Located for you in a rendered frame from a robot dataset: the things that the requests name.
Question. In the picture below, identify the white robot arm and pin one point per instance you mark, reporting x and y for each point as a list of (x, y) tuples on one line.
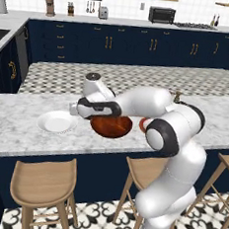
[(177, 165)]

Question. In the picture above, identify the navy island cabinet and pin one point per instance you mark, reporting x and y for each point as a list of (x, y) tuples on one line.
[(97, 174)]

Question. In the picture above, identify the wooden knife block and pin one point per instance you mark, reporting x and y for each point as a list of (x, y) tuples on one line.
[(70, 9)]

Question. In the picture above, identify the black toaster oven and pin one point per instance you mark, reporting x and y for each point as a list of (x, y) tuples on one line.
[(161, 15)]

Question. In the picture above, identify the navy side cupboard run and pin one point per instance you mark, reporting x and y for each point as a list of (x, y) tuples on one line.
[(5, 69)]

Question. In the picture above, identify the small brown lumpy object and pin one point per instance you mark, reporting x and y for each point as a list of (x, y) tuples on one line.
[(177, 96)]

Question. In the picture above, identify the dark sink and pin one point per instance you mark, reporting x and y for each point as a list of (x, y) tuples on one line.
[(0, 36)]

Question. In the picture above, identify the dark bottles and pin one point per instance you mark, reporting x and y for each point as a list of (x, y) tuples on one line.
[(215, 21)]

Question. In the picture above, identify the grey dishwasher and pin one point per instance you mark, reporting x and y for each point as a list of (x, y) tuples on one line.
[(22, 54)]

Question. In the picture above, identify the brown wooden bowl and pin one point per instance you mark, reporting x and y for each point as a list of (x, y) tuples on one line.
[(112, 127)]

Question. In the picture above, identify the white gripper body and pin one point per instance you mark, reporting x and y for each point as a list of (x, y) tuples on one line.
[(73, 109)]

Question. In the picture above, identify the red rimmed plate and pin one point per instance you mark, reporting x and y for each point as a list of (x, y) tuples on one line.
[(142, 124)]

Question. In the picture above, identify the white plate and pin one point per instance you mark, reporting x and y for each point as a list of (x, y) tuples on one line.
[(56, 122)]

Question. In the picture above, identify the navy base cupboard run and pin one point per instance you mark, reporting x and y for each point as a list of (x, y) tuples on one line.
[(133, 47)]

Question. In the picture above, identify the rail with hanging tools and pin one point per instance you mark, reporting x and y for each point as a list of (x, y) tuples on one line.
[(93, 3)]

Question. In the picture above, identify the white paper towel roll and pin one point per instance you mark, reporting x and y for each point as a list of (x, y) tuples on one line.
[(2, 4)]

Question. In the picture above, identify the black hob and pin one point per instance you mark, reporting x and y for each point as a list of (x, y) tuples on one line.
[(195, 25)]

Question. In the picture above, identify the white wall socket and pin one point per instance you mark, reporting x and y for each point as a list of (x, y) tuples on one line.
[(142, 6)]

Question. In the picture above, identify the silver toaster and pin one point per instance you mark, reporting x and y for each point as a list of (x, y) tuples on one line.
[(103, 13)]

